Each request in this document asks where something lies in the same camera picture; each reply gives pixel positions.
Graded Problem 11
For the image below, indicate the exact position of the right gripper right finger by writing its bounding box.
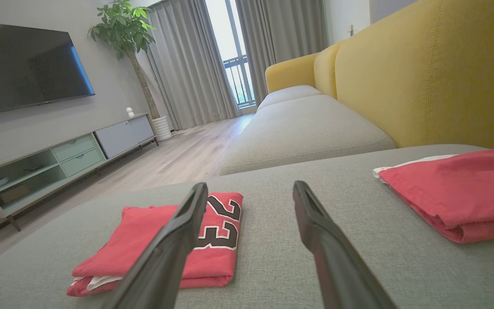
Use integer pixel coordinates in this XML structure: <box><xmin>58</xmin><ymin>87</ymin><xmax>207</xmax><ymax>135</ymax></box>
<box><xmin>293</xmin><ymin>181</ymin><xmax>398</xmax><ymax>309</ymax></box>

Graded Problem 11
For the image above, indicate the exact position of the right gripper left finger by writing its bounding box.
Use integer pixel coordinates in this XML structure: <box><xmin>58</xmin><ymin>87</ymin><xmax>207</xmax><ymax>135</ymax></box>
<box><xmin>103</xmin><ymin>182</ymin><xmax>209</xmax><ymax>309</ymax></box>

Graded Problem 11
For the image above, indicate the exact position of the red jersey with white stripes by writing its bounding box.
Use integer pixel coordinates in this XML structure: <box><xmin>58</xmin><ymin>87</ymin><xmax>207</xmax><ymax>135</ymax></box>
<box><xmin>67</xmin><ymin>192</ymin><xmax>244</xmax><ymax>297</ymax></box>

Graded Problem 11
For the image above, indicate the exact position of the grey sofa chaise cushion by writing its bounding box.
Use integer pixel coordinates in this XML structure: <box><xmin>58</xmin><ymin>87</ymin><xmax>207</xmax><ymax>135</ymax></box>
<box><xmin>0</xmin><ymin>144</ymin><xmax>494</xmax><ymax>309</ymax></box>

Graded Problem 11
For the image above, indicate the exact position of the low TV cabinet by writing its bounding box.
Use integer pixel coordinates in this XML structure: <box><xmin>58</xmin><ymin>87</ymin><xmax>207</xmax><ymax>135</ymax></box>
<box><xmin>0</xmin><ymin>113</ymin><xmax>160</xmax><ymax>233</ymax></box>

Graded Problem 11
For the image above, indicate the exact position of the white ribbed planter pot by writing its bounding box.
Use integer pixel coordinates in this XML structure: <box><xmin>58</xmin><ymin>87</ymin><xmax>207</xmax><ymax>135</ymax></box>
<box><xmin>152</xmin><ymin>115</ymin><xmax>173</xmax><ymax>142</ymax></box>

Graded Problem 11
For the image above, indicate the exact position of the grey sofa seat cushion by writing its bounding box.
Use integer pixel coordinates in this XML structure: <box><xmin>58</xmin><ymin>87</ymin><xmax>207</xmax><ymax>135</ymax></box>
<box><xmin>256</xmin><ymin>85</ymin><xmax>323</xmax><ymax>112</ymax></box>
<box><xmin>220</xmin><ymin>94</ymin><xmax>397</xmax><ymax>176</ymax></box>

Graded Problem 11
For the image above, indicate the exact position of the brown box in cabinet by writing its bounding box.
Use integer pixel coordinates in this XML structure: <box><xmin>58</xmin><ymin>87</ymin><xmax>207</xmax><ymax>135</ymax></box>
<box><xmin>0</xmin><ymin>185</ymin><xmax>32</xmax><ymax>205</ymax></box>

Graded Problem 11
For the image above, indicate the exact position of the grey curtain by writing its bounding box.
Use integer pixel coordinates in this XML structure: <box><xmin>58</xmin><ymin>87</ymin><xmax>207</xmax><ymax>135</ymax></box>
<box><xmin>146</xmin><ymin>0</ymin><xmax>241</xmax><ymax>131</ymax></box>
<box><xmin>235</xmin><ymin>0</ymin><xmax>329</xmax><ymax>104</ymax></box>

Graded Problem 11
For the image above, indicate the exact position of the yellow sofa corner back cushion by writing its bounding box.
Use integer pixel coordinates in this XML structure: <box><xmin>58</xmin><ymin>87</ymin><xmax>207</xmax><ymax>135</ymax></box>
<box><xmin>265</xmin><ymin>52</ymin><xmax>319</xmax><ymax>94</ymax></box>

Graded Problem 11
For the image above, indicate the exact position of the balcony glass door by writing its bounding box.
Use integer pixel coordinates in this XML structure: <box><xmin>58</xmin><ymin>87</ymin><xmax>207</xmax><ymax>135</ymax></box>
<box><xmin>205</xmin><ymin>0</ymin><xmax>256</xmax><ymax>108</ymax></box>

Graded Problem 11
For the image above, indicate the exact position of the green potted tree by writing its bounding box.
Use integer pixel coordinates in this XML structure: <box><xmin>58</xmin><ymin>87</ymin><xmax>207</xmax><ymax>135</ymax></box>
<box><xmin>88</xmin><ymin>0</ymin><xmax>162</xmax><ymax>121</ymax></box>

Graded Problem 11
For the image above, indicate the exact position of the black flat screen television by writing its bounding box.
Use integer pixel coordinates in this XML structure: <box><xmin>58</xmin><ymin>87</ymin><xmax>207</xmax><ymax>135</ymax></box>
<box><xmin>0</xmin><ymin>21</ymin><xmax>96</xmax><ymax>117</ymax></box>

